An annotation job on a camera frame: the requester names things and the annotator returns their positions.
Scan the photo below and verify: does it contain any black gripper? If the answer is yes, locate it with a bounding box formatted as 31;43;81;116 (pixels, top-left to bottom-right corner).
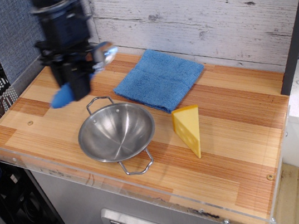
28;0;93;101

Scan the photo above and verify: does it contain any blue handled metal spoon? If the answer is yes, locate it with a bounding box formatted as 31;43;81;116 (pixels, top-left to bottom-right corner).
50;42;118;109

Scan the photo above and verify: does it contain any yellow cheese wedge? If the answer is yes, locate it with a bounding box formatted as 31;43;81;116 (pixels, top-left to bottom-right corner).
171;105;202;159

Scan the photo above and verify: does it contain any stainless steel wok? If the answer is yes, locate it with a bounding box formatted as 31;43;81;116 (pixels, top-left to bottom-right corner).
78;96;155;176

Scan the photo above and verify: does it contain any blue folded cloth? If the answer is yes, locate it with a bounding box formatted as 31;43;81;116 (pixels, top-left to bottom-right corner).
114;50;204;114

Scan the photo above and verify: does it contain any clear acrylic guard rail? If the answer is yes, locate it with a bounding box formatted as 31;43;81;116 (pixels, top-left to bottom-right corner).
0;18;299;224

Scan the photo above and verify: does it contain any dark grey right post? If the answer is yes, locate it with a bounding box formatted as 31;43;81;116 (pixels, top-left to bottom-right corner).
281;1;299;96

